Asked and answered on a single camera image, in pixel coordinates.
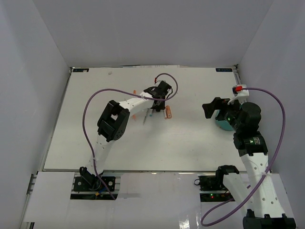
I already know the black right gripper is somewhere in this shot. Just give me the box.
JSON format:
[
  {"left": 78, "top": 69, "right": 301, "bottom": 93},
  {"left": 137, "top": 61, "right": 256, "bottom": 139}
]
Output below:
[{"left": 202, "top": 97, "right": 243, "bottom": 133}]

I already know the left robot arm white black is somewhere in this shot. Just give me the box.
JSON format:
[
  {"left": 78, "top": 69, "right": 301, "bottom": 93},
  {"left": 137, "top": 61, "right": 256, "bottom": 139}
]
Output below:
[{"left": 79, "top": 80, "right": 178, "bottom": 190}]

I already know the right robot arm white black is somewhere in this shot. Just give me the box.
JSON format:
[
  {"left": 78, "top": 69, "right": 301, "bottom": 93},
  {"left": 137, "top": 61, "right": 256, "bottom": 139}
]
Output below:
[{"left": 203, "top": 97, "right": 296, "bottom": 229}]

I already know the grey pen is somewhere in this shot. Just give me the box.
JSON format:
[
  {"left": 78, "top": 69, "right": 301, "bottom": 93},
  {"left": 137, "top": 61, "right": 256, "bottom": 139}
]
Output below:
[{"left": 142, "top": 109, "right": 149, "bottom": 125}]

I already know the teal round organizer container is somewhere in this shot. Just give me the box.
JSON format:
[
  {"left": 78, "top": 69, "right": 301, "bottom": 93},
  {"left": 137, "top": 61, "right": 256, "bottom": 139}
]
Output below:
[{"left": 215, "top": 115, "right": 233, "bottom": 132}]

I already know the right blue corner label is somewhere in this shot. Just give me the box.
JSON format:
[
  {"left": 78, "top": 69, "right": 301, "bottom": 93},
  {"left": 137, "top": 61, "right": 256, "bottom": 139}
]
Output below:
[{"left": 215, "top": 68, "right": 233, "bottom": 73}]

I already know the blue corner label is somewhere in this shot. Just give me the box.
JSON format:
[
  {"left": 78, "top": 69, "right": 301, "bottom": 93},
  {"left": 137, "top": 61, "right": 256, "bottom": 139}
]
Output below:
[
  {"left": 73, "top": 68, "right": 89, "bottom": 73},
  {"left": 215, "top": 68, "right": 233, "bottom": 73}
]

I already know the left blue corner label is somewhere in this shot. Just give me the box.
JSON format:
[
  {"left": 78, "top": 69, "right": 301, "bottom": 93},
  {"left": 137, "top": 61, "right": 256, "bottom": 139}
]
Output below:
[{"left": 73, "top": 68, "right": 89, "bottom": 73}]

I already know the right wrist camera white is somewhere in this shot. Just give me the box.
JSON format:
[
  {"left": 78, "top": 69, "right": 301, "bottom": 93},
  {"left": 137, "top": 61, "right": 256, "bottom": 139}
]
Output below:
[{"left": 227, "top": 84, "right": 250, "bottom": 105}]

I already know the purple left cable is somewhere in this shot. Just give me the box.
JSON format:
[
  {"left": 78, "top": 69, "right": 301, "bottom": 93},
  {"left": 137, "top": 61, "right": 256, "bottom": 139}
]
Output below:
[{"left": 82, "top": 73, "right": 178, "bottom": 200}]

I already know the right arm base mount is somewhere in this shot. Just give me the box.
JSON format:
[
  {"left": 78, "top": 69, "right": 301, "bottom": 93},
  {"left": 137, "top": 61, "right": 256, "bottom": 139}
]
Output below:
[{"left": 194, "top": 176, "right": 232, "bottom": 203}]

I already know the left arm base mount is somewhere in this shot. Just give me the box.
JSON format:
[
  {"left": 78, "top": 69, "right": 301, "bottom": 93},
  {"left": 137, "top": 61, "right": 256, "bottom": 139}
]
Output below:
[{"left": 70, "top": 167, "right": 118, "bottom": 200}]

